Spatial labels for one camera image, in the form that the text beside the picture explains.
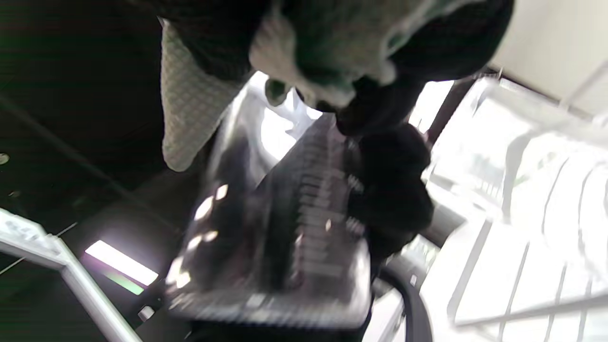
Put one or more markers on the person's right hand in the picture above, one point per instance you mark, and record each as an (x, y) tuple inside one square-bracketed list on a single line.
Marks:
[(451, 42)]

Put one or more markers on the person's left hand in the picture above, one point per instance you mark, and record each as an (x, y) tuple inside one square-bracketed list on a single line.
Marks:
[(394, 190)]

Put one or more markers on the green fish scale cleaning cloth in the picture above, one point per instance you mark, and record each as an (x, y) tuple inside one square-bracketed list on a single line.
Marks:
[(190, 109)]

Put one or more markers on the white roller blind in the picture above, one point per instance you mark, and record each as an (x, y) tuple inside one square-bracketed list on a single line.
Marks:
[(560, 42)]

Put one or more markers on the small white ceiling fixture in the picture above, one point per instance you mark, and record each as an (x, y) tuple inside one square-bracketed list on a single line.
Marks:
[(146, 313)]

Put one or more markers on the rectangular ceiling light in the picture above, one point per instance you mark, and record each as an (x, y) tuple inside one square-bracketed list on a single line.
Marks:
[(121, 262)]

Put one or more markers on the black window frame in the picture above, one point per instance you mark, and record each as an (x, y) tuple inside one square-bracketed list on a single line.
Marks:
[(456, 102)]

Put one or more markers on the white metal stand frame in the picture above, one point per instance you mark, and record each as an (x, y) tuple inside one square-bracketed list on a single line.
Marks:
[(80, 285)]

